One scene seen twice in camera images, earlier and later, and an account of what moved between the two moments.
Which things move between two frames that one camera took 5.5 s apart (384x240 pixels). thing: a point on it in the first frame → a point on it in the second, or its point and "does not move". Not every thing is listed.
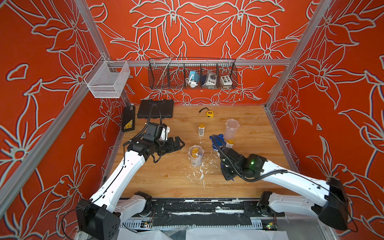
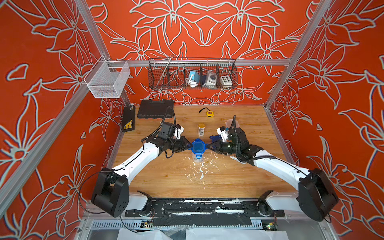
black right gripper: (226, 176) → (218, 146)
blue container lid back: (218, 141) does not move
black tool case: (166, 107) does not move
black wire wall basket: (192, 73) does not move
